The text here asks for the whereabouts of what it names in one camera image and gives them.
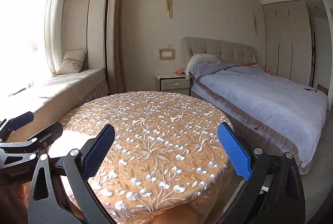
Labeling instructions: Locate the bed with lavender duvet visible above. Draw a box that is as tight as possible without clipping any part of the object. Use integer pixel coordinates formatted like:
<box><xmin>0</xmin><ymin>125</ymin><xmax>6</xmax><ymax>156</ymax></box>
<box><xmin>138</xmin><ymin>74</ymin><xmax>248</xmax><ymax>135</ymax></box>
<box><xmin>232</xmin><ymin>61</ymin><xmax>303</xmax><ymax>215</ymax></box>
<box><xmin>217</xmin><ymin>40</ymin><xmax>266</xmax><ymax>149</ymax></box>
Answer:
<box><xmin>190</xmin><ymin>62</ymin><xmax>328</xmax><ymax>174</ymax></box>

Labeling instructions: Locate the beige throw pillow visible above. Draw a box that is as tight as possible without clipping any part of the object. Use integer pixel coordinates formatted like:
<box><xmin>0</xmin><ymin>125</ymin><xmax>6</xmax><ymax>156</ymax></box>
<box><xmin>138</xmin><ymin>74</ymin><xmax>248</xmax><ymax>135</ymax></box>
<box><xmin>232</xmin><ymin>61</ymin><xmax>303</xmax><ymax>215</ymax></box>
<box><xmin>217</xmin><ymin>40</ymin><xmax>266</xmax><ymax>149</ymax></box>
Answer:
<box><xmin>58</xmin><ymin>49</ymin><xmax>87</xmax><ymax>75</ymax></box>

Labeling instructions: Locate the beige floral embroidered tablecloth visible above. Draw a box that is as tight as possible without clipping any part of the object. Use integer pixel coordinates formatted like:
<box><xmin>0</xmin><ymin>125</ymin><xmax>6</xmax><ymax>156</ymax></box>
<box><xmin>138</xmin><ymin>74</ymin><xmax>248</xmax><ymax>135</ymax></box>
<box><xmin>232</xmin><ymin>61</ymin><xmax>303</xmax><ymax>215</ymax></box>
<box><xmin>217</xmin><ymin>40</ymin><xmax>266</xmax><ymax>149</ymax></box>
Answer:
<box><xmin>48</xmin><ymin>91</ymin><xmax>234</xmax><ymax>223</ymax></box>

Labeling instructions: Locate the small dark item on bed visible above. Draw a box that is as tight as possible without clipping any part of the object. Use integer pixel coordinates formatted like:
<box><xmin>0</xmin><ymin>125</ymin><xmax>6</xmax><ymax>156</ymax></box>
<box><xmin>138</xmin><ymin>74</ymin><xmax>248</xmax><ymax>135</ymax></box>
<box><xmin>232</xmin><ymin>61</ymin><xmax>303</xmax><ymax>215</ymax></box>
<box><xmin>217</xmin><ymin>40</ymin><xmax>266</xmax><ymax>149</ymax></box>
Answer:
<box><xmin>303</xmin><ymin>88</ymin><xmax>318</xmax><ymax>93</ymax></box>

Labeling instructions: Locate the white sheer curtain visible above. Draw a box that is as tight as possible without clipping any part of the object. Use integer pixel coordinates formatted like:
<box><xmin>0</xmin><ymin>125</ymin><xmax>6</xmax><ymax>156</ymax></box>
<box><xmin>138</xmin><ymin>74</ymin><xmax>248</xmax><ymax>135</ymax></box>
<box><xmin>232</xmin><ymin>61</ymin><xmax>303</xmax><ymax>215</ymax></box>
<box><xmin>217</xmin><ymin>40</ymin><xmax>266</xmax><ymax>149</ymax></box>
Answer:
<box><xmin>1</xmin><ymin>0</ymin><xmax>64</xmax><ymax>82</ymax></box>

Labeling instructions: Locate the grey bedside nightstand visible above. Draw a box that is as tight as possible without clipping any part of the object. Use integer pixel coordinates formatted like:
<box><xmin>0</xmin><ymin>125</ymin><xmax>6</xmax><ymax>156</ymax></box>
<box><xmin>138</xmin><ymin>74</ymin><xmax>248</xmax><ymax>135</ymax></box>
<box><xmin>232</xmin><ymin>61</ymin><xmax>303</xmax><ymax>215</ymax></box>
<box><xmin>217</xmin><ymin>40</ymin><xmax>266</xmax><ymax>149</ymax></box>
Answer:
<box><xmin>155</xmin><ymin>73</ymin><xmax>190</xmax><ymax>95</ymax></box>

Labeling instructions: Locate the grey tufted headboard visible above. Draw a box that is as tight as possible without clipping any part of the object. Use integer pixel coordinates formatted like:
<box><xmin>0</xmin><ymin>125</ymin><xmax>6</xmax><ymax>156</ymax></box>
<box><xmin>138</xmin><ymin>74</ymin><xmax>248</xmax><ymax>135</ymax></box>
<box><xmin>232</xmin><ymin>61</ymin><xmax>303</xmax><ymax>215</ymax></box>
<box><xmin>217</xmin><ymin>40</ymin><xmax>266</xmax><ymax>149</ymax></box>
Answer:
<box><xmin>181</xmin><ymin>37</ymin><xmax>257</xmax><ymax>65</ymax></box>

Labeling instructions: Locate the grey bed pillow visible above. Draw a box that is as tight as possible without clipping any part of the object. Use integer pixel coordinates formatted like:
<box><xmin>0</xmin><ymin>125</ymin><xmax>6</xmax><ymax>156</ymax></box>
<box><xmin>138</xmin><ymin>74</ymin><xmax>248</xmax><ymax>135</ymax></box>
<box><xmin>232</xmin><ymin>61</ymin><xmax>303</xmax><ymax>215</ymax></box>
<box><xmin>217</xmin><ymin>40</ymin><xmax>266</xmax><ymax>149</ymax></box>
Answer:
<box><xmin>184</xmin><ymin>54</ymin><xmax>220</xmax><ymax>80</ymax></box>

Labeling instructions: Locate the beige built-in wardrobe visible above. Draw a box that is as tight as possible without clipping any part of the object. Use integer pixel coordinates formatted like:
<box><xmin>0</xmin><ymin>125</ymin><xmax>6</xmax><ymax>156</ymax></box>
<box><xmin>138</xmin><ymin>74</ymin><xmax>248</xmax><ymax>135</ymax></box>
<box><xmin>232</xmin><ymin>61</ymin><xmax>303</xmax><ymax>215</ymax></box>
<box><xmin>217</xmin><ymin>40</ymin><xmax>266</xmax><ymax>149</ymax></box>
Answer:
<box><xmin>263</xmin><ymin>0</ymin><xmax>312</xmax><ymax>86</ymax></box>

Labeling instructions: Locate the orange item on nightstand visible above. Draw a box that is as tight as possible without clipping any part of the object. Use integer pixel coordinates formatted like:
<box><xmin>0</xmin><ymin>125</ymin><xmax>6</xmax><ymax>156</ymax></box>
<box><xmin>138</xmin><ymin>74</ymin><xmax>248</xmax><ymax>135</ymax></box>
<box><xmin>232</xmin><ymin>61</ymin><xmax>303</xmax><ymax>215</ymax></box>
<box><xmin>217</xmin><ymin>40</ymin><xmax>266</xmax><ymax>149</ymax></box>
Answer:
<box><xmin>174</xmin><ymin>69</ymin><xmax>185</xmax><ymax>76</ymax></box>

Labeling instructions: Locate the framed wall switch plate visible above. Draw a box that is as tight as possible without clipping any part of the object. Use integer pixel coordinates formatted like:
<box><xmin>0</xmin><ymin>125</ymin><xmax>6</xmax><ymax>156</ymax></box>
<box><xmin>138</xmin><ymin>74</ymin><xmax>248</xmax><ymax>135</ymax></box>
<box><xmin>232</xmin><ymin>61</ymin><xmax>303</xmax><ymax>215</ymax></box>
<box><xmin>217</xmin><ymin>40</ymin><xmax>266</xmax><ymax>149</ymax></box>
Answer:
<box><xmin>159</xmin><ymin>48</ymin><xmax>175</xmax><ymax>60</ymax></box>

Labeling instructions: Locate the gold wall sconce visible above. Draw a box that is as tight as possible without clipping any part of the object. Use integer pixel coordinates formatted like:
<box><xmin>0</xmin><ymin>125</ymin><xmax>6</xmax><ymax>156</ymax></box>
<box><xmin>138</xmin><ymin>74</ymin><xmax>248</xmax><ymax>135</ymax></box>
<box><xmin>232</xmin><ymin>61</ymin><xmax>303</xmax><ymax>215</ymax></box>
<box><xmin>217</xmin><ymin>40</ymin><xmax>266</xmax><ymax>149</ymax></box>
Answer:
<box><xmin>166</xmin><ymin>0</ymin><xmax>172</xmax><ymax>19</ymax></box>
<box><xmin>253</xmin><ymin>12</ymin><xmax>257</xmax><ymax>36</ymax></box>

